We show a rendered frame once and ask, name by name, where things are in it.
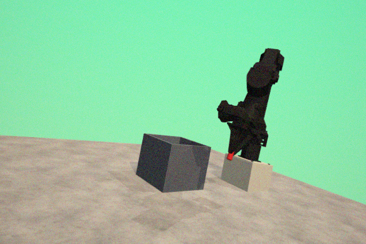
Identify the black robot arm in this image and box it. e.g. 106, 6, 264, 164
217, 48, 285, 163

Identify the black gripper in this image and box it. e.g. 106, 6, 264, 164
221, 99, 264, 155

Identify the red peg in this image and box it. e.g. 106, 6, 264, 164
227, 152, 234, 161

